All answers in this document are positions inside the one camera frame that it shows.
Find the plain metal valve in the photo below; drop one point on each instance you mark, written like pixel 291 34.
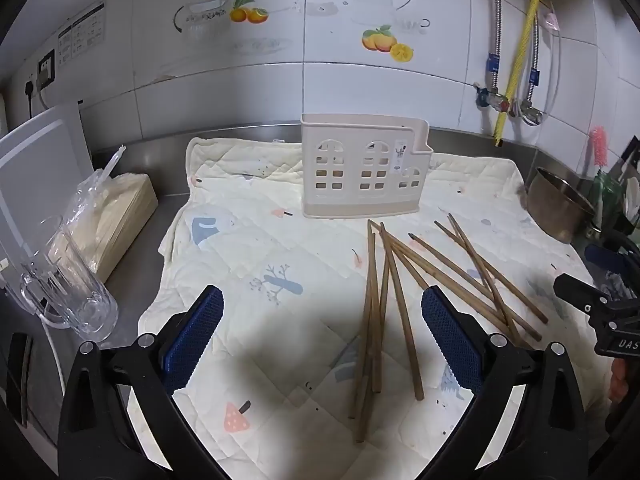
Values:
pixel 530 115

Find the bunch of wooden chopsticks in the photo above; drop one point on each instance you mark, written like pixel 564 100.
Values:
pixel 395 290

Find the beige pack in clear plastic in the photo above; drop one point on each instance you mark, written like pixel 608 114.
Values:
pixel 127 205

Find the black wall plug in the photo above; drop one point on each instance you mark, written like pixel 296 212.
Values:
pixel 31 88

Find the pink bottle brush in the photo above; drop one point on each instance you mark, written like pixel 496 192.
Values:
pixel 598 147

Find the metal valve with red knob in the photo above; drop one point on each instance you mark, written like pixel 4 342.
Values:
pixel 495 100

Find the cream plastic chopstick holder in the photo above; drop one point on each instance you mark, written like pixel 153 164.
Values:
pixel 360 170

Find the stainless steel pot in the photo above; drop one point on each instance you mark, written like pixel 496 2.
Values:
pixel 555 205

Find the black wall socket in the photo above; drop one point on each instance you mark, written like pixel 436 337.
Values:
pixel 46 67

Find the cream quilted printed mat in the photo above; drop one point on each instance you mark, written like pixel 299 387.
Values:
pixel 280 240

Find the clear glass mug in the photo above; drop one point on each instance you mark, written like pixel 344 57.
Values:
pixel 75 300

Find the person's right hand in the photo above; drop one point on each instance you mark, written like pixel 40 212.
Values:
pixel 619 382

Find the green glass bottle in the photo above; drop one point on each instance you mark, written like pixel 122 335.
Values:
pixel 606 200

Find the white plastic cutting board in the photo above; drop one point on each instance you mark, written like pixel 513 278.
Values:
pixel 35 170

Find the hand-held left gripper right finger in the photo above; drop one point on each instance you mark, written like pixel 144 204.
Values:
pixel 450 340

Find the pink wall hook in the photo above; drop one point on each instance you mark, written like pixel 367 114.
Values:
pixel 551 20

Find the clear plastic tube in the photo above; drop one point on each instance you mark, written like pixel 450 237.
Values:
pixel 556 75

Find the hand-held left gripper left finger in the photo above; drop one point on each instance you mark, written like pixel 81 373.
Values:
pixel 195 340

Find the black and white wall label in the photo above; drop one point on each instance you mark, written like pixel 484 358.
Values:
pixel 82 35

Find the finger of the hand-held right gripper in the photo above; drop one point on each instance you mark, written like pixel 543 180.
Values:
pixel 575 290
pixel 596 256

